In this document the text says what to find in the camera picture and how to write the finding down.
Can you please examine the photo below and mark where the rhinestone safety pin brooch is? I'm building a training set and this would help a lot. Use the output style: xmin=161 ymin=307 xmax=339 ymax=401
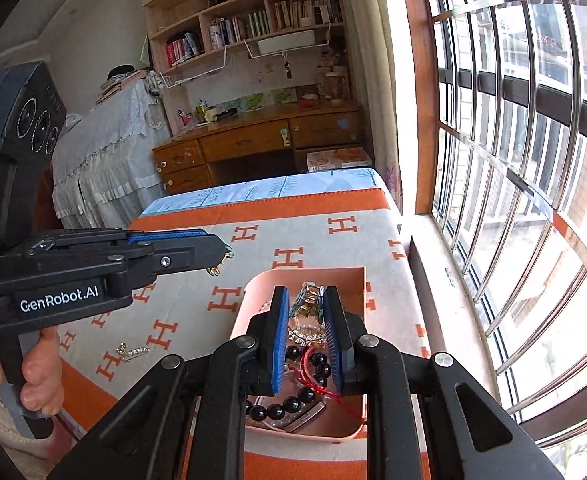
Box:
xmin=116 ymin=342 xmax=150 ymax=361

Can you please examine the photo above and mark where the black bead bracelet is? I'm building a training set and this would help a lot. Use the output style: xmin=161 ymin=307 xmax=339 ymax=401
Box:
xmin=246 ymin=342 xmax=333 ymax=422

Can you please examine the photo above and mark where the metal window grille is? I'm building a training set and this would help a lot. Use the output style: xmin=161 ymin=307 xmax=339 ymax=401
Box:
xmin=398 ymin=0 xmax=587 ymax=480

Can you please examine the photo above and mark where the rose gold bangle red cord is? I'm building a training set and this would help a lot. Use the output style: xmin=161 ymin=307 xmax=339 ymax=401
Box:
xmin=286 ymin=342 xmax=361 ymax=418

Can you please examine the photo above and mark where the piano under white lace cover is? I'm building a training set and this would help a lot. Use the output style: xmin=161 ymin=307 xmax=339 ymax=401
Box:
xmin=51 ymin=77 xmax=174 ymax=231

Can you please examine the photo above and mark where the glass jar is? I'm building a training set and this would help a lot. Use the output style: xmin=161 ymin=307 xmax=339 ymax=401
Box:
xmin=326 ymin=72 xmax=347 ymax=106

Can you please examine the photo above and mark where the orange and grey patterned blanket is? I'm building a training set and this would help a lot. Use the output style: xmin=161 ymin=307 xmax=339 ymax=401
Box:
xmin=56 ymin=187 xmax=431 ymax=480

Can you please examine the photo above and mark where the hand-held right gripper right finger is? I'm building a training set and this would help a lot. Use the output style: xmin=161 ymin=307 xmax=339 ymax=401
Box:
xmin=323 ymin=286 xmax=567 ymax=480

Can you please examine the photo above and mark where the white window sill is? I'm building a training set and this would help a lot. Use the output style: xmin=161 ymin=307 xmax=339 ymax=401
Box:
xmin=401 ymin=215 xmax=499 ymax=401

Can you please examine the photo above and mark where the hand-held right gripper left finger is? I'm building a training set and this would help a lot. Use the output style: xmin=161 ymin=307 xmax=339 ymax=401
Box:
xmin=48 ymin=285 xmax=290 ymax=480

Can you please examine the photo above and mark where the cream curtain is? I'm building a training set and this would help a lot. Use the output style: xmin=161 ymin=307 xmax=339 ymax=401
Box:
xmin=333 ymin=0 xmax=414 ymax=211

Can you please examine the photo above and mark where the person's left hand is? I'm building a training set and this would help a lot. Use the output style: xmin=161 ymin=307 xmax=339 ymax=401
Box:
xmin=0 ymin=327 xmax=64 ymax=417

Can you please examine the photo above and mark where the white wire basket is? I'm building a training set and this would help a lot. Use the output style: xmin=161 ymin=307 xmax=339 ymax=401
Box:
xmin=158 ymin=45 xmax=232 ymax=88
xmin=244 ymin=30 xmax=334 ymax=61

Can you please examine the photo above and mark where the white tray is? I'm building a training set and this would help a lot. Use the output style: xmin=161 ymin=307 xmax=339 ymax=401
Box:
xmin=258 ymin=30 xmax=317 ymax=55

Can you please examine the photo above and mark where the desk pen holder clutter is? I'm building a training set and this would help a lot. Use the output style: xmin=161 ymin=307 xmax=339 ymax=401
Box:
xmin=176 ymin=100 xmax=214 ymax=126

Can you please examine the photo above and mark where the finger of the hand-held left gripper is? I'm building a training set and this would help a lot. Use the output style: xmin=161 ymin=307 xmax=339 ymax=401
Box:
xmin=34 ymin=228 xmax=209 ymax=251
xmin=108 ymin=237 xmax=228 ymax=287

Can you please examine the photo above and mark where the blue patterned sheet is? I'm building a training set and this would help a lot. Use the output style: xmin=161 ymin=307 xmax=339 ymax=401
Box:
xmin=141 ymin=167 xmax=391 ymax=218

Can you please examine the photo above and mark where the pink box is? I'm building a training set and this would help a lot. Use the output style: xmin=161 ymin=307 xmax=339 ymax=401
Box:
xmin=230 ymin=267 xmax=369 ymax=443

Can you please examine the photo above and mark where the stack of books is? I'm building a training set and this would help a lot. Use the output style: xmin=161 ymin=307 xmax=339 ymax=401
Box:
xmin=96 ymin=65 xmax=149 ymax=106

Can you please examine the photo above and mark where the person's left forearm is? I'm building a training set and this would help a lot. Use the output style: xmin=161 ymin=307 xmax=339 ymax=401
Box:
xmin=0 ymin=374 xmax=59 ymax=467

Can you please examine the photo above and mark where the row of books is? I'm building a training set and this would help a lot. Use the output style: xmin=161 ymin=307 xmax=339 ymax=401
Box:
xmin=166 ymin=0 xmax=344 ymax=68

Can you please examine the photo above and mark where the wooden desk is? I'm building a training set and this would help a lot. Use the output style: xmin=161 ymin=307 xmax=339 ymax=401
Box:
xmin=152 ymin=102 xmax=367 ymax=196

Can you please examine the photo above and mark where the wooden bookshelf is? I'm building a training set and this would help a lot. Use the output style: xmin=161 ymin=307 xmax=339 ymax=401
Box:
xmin=141 ymin=0 xmax=349 ymax=136

